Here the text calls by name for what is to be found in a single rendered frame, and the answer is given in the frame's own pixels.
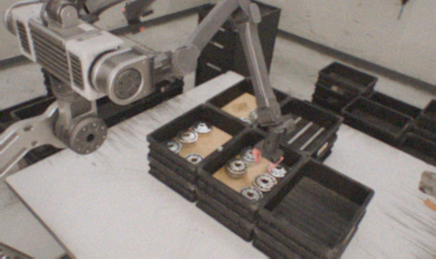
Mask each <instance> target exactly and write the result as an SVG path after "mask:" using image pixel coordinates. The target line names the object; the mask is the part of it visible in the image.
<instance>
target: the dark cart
mask: <svg viewBox="0 0 436 259"><path fill-rule="evenodd" d="M249 1H251V3H255V4H256V5H257V7H258V10H259V13H260V16H261V21H260V22H259V23H257V31H258V38H259V40H260V46H261V49H262V53H263V57H264V62H265V66H266V70H267V72H268V75H269V71H270V68H271V64H272V60H273V49H274V46H275V42H276V35H277V31H278V24H279V21H280V13H281V10H282V9H281V8H279V7H274V6H272V5H269V4H266V3H263V2H260V1H257V0H249ZM216 4H217V3H216ZM216 4H211V5H207V6H204V7H202V8H199V20H198V26H199V24H200V23H201V22H202V21H203V20H204V18H205V17H207V15H208V14H209V12H211V11H212V9H213V8H214V7H215V6H216ZM196 61H197V66H196V69H195V88H196V87H198V86H200V85H202V84H203V83H206V82H208V81H210V80H212V79H215V78H216V77H218V76H220V75H224V74H225V73H227V72H229V71H232V72H234V73H236V74H238V75H242V76H243V77H245V78H246V77H250V78H251V74H250V71H249V68H248V63H247V58H246V55H245V52H244V48H243V45H242V39H241V37H240V35H239V33H238V31H233V28H232V26H231V22H230V17H228V19H227V20H226V21H225V23H224V24H223V25H222V26H221V27H220V28H219V30H218V31H217V32H216V34H215V35H213V37H212V39H211V40H210V41H209V42H208V43H207V45H206V46H205V47H204V48H203V49H202V51H201V52H200V55H199V57H198V58H196Z"/></svg>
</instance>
